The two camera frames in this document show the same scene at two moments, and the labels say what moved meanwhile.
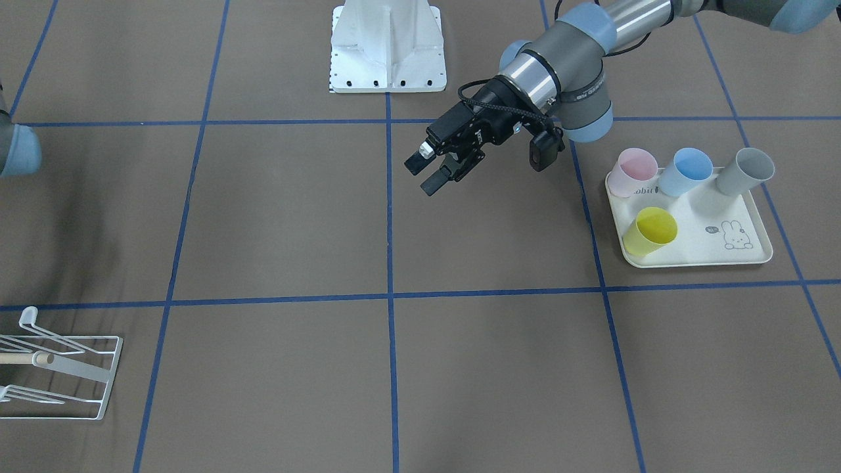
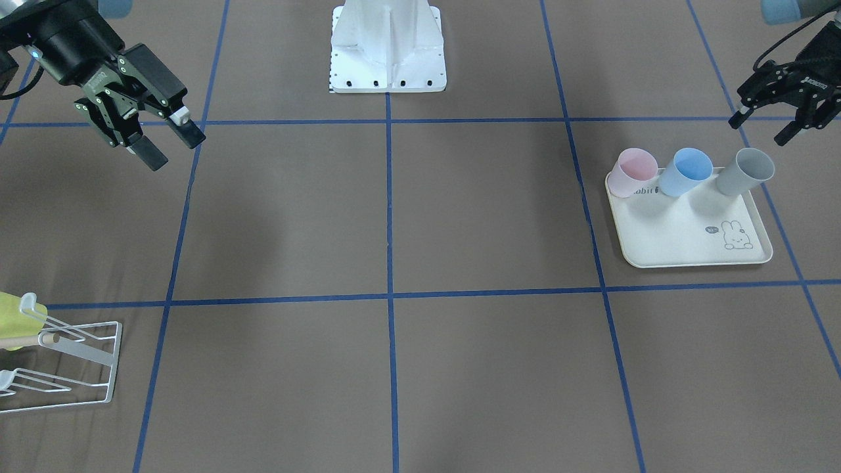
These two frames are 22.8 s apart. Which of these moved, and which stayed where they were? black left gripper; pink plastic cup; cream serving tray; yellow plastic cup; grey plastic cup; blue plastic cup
Moved: black left gripper; yellow plastic cup
Stayed: pink plastic cup; blue plastic cup; grey plastic cup; cream serving tray
